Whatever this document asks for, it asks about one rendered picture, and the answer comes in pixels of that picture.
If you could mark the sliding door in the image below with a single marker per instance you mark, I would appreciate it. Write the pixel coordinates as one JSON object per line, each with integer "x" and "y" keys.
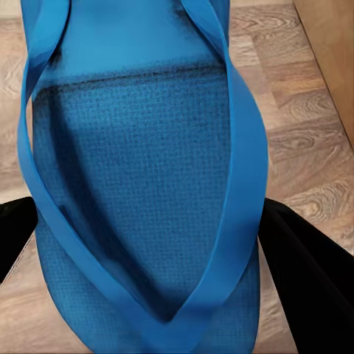
{"x": 330, "y": 29}

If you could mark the sandal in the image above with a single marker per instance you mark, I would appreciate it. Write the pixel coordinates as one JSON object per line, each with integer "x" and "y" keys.
{"x": 148, "y": 170}

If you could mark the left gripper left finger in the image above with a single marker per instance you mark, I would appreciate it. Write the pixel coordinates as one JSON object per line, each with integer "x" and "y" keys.
{"x": 18, "y": 220}

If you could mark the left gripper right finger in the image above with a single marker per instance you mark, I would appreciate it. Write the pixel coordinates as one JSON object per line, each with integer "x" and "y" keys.
{"x": 314, "y": 278}

